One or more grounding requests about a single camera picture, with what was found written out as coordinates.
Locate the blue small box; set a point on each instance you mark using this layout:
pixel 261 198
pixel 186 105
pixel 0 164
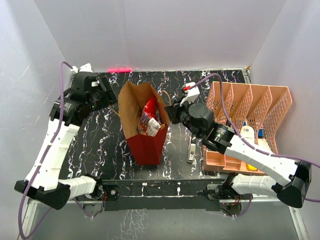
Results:
pixel 261 133

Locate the pink tape strip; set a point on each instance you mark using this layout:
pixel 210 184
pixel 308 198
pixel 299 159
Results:
pixel 119 70

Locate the black silver stapler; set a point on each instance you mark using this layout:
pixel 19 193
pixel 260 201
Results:
pixel 192 149

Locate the yellow sticky note pad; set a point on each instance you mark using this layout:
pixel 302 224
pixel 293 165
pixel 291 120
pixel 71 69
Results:
pixel 251 168

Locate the white red card box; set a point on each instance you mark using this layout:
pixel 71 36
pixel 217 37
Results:
pixel 263 144

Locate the aluminium front rail frame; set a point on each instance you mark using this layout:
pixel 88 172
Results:
pixel 260 219

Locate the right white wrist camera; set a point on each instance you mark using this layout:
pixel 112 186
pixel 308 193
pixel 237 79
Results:
pixel 190 93

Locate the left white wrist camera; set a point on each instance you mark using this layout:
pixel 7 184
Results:
pixel 84 68

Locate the red cookie snack bag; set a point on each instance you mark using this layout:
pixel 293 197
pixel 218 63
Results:
pixel 149 111

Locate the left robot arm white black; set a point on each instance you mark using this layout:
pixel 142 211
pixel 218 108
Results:
pixel 66 117

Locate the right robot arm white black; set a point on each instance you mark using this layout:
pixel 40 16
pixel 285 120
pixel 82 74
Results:
pixel 285 178

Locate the red brown paper bag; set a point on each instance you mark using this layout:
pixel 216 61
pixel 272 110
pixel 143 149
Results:
pixel 146 150

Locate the white lotion bottle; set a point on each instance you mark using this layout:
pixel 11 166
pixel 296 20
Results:
pixel 248 134

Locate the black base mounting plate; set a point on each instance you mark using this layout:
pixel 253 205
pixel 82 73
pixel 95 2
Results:
pixel 174 194

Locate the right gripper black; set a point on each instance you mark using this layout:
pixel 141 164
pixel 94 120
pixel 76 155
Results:
pixel 174 110

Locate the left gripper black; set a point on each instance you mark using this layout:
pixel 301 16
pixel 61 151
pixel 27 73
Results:
pixel 109 97

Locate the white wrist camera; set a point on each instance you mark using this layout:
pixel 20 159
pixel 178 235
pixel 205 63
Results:
pixel 190 93
pixel 84 68

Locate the peach plastic desk organizer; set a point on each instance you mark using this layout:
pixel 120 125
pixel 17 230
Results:
pixel 257 106

